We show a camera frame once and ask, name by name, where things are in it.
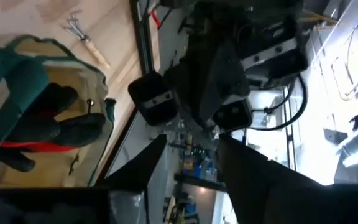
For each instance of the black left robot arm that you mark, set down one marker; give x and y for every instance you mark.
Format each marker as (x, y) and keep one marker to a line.
(228, 18)

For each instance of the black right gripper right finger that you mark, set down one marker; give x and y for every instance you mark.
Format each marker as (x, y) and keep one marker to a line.
(259, 193)

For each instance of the beige green gardening tote bag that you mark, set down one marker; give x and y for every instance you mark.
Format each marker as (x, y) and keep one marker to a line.
(82, 77)

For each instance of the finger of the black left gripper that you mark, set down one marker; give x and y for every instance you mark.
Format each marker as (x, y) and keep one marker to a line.
(219, 87)
(182, 84)

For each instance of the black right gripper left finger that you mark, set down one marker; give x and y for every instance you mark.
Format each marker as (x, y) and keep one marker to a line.
(141, 168)

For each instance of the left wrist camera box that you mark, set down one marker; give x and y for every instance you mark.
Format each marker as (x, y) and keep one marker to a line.
(232, 115)

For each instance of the black metal table frame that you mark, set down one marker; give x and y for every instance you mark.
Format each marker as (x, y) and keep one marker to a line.
(143, 37)

